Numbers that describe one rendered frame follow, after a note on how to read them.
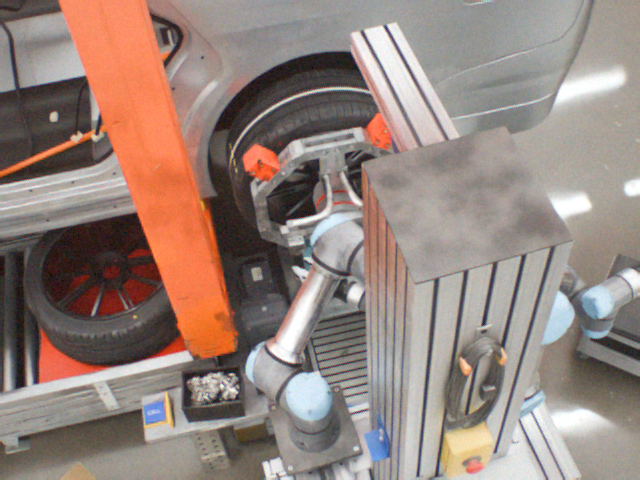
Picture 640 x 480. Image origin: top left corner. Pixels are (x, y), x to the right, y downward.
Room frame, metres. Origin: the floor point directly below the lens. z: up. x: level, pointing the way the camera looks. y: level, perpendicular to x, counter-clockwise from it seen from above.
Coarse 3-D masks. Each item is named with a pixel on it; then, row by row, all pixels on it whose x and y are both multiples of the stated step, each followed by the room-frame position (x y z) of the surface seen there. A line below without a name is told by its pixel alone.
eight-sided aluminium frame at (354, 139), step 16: (352, 128) 1.86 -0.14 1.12; (288, 144) 1.83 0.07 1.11; (304, 144) 1.82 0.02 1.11; (320, 144) 1.82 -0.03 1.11; (336, 144) 1.80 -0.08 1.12; (352, 144) 1.80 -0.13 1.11; (368, 144) 1.80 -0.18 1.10; (288, 160) 1.77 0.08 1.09; (304, 160) 1.77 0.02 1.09; (272, 176) 1.76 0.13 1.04; (256, 192) 1.76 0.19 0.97; (256, 208) 1.75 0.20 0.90; (272, 224) 1.80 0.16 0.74; (272, 240) 1.75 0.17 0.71
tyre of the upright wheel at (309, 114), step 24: (312, 72) 2.08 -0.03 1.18; (336, 72) 2.08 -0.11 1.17; (360, 72) 2.11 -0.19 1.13; (264, 96) 2.03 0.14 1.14; (288, 96) 1.99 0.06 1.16; (312, 96) 1.97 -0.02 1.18; (336, 96) 1.96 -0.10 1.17; (360, 96) 1.97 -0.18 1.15; (240, 120) 2.02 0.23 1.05; (264, 120) 1.93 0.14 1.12; (288, 120) 1.88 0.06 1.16; (312, 120) 1.87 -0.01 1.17; (336, 120) 1.88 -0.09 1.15; (360, 120) 1.89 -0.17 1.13; (240, 144) 1.93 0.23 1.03; (264, 144) 1.85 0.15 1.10; (240, 168) 1.84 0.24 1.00; (240, 192) 1.83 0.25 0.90
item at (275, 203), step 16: (352, 160) 1.90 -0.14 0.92; (368, 160) 2.09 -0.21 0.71; (304, 176) 1.88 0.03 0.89; (352, 176) 1.92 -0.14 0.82; (272, 192) 1.86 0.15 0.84; (288, 192) 1.87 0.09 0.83; (304, 192) 2.04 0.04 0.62; (272, 208) 1.88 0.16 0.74; (288, 208) 1.88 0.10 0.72; (304, 208) 1.95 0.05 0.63
